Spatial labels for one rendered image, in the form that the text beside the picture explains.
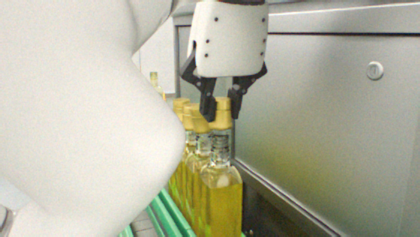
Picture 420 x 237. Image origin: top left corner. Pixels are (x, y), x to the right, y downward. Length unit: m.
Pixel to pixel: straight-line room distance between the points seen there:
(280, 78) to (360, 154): 0.19
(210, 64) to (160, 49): 6.14
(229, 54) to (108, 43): 0.29
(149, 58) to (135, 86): 6.36
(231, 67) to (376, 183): 0.23
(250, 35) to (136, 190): 0.32
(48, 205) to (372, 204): 0.38
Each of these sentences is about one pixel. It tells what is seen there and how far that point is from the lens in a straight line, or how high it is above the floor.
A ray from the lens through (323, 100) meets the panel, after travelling 0.50.
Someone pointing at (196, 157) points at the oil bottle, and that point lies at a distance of 0.55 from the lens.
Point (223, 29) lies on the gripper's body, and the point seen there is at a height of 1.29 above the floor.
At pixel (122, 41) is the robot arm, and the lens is 0.18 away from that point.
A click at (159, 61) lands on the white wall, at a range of 6.57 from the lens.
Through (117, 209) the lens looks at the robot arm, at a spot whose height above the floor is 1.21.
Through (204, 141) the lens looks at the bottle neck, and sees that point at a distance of 0.55.
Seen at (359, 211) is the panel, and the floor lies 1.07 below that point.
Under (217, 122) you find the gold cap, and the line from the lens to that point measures 0.48.
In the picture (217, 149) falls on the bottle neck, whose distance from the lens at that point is 0.50.
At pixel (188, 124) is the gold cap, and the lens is 0.60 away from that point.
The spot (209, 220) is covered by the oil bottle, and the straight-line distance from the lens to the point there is 0.53.
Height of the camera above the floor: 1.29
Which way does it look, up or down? 15 degrees down
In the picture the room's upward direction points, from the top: straight up
